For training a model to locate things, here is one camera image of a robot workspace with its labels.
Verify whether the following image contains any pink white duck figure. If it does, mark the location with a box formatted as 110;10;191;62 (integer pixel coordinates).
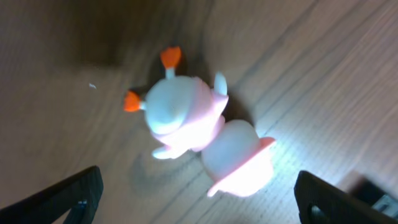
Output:
124;47;276;197

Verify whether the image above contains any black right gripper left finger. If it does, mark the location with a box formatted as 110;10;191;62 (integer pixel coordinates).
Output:
1;166;104;224

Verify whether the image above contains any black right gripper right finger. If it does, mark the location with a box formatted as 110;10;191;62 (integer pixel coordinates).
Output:
294;170;397;224

